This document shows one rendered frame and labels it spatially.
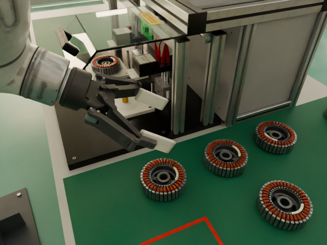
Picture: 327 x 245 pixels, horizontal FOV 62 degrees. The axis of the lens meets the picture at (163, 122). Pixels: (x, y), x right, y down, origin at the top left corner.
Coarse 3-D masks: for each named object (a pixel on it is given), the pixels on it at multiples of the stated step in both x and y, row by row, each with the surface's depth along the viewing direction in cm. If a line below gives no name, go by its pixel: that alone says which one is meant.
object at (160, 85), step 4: (160, 76) 95; (156, 80) 93; (160, 80) 93; (156, 84) 94; (160, 84) 91; (164, 84) 91; (156, 88) 95; (160, 88) 91; (164, 88) 89; (168, 88) 90; (156, 92) 96; (160, 92) 92; (164, 92) 90; (164, 96) 91
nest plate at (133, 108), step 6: (120, 102) 90; (132, 102) 90; (138, 102) 90; (120, 108) 87; (126, 108) 87; (132, 108) 87; (138, 108) 87; (144, 108) 87; (150, 108) 87; (126, 114) 85; (132, 114) 85; (138, 114) 86
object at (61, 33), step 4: (60, 28) 65; (56, 32) 65; (60, 32) 63; (64, 32) 64; (68, 32) 67; (60, 36) 62; (64, 36) 61; (68, 36) 67; (60, 40) 61; (64, 40) 60; (68, 40) 67; (60, 44) 60; (64, 44) 59; (68, 44) 59; (64, 48) 59; (68, 48) 59; (72, 48) 59; (76, 48) 60; (68, 52) 60; (72, 52) 60; (76, 52) 60
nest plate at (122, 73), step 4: (120, 60) 113; (88, 68) 108; (124, 68) 108; (92, 72) 105; (116, 72) 105; (120, 72) 105; (124, 72) 105; (92, 76) 103; (116, 76) 103; (120, 76) 103; (124, 76) 104; (128, 76) 105
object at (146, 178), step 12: (144, 168) 68; (156, 168) 69; (168, 168) 69; (180, 168) 67; (144, 180) 64; (156, 180) 67; (168, 180) 66; (180, 180) 64; (156, 192) 62; (168, 192) 62; (180, 192) 64
